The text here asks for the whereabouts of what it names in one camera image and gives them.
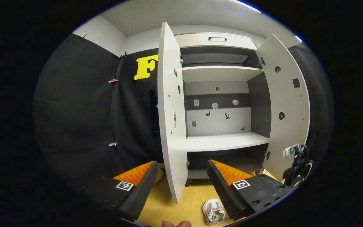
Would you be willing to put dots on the pink clip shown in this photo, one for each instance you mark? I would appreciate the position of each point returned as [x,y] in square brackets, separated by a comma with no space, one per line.
[113,81]

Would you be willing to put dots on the white clip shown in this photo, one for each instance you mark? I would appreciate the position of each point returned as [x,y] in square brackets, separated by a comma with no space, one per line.
[112,144]

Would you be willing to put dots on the black backdrop cloth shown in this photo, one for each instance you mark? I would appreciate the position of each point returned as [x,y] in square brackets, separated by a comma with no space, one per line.
[320,94]
[74,110]

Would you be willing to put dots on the beige cabinet drawer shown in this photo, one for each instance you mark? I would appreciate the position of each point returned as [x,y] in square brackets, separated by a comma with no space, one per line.
[197,41]

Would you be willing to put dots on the black clip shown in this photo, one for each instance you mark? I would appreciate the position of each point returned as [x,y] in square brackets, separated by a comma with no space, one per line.
[83,37]
[123,55]

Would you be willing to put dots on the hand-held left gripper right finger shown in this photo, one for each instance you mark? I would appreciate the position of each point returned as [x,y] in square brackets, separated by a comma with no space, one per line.
[221,189]

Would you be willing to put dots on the white shoe cabinet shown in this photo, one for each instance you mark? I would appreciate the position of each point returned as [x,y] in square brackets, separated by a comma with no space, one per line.
[222,123]

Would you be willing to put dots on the white cabinet door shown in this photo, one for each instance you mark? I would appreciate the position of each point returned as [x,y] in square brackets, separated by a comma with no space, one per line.
[290,101]
[169,110]

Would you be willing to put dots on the small ceiling light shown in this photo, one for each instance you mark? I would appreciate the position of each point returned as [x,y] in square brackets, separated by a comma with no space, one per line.
[298,38]

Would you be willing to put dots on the white cabinet shelf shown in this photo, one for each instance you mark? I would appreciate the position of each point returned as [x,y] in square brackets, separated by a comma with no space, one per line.
[219,74]
[222,142]

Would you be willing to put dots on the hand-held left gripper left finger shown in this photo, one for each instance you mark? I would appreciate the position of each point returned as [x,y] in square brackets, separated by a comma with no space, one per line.
[140,193]

